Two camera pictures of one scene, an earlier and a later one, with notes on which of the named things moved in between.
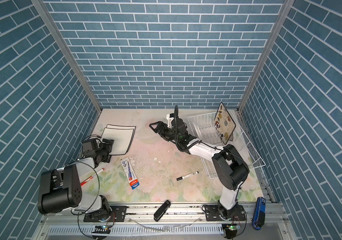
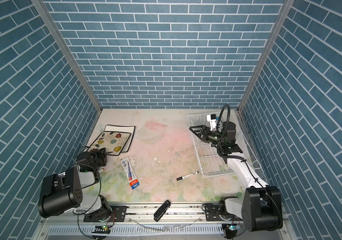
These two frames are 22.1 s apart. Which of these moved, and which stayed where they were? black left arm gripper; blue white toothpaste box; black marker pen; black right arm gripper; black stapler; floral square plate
Moved: floral square plate; black left arm gripper; black right arm gripper
Stayed: black stapler; black marker pen; blue white toothpaste box
